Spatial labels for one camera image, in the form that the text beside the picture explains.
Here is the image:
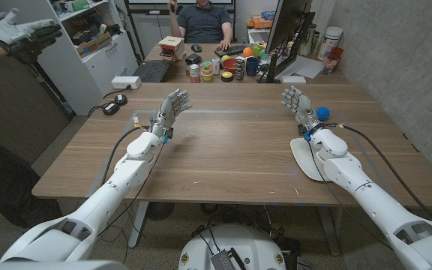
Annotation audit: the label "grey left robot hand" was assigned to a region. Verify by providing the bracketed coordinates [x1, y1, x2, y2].
[150, 88, 194, 139]

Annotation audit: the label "person's left gloved hand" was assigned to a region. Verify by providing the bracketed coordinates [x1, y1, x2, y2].
[0, 7, 56, 45]

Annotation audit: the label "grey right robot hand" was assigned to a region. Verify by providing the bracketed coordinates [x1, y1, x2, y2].
[280, 85, 324, 133]

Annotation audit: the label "person's right gloved hand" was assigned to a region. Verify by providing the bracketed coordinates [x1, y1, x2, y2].
[0, 25, 63, 65]

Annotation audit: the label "blue spiky stress ball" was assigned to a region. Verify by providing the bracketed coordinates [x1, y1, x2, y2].
[316, 106, 331, 122]

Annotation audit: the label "white plate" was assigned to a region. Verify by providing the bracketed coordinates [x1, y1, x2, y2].
[289, 136, 332, 182]

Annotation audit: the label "flat white box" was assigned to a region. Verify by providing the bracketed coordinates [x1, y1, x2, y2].
[281, 75, 308, 84]

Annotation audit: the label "white paper sheets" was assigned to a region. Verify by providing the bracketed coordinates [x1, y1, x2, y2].
[275, 55, 324, 80]

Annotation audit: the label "black keyboard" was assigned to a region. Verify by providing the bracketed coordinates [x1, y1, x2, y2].
[214, 43, 253, 59]
[132, 59, 172, 84]

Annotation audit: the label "labelled tin can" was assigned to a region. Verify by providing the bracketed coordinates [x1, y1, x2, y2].
[188, 63, 202, 84]

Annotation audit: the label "clear cup with colourful bits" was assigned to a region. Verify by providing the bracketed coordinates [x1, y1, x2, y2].
[320, 55, 340, 75]

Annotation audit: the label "white power strip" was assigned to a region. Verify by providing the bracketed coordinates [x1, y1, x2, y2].
[111, 76, 143, 90]

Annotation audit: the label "black pouch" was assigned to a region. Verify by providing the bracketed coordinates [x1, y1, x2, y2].
[184, 53, 203, 66]

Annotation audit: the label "wooden box with red panel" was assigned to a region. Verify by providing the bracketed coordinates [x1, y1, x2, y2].
[157, 35, 186, 61]

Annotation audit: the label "dark blue mug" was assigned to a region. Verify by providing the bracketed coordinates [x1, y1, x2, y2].
[245, 56, 262, 77]

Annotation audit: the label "brown cardboard box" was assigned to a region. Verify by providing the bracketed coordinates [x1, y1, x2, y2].
[76, 31, 113, 57]

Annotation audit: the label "white labelled canister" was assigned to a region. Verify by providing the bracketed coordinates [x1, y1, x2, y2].
[316, 26, 344, 61]

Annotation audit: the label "black stacked blocks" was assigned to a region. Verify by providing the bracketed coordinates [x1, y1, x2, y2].
[234, 58, 246, 81]

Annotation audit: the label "white shelf cabinet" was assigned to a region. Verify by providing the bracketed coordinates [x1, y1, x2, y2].
[0, 0, 140, 116]

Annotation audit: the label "red bowl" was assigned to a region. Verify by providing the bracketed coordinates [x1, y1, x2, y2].
[221, 58, 239, 74]

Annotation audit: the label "black computer monitor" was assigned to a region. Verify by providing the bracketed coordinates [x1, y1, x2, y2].
[264, 0, 314, 84]

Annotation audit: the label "seated person dark polo shirt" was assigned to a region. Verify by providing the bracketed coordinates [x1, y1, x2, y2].
[166, 0, 236, 52]

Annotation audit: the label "orange box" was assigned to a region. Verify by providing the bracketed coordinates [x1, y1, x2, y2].
[247, 14, 274, 30]

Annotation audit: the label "black round fan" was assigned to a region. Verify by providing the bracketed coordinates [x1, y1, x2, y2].
[145, 202, 176, 221]

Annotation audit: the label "grey metal table leg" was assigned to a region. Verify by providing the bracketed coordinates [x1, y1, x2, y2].
[127, 201, 149, 249]
[316, 205, 341, 257]

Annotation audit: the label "standing person dark trousers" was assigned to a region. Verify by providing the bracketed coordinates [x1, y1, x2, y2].
[0, 123, 64, 229]

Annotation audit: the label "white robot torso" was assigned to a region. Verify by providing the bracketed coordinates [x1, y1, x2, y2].
[178, 223, 287, 270]

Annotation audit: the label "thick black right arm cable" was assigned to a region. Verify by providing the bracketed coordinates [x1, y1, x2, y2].
[328, 122, 432, 226]

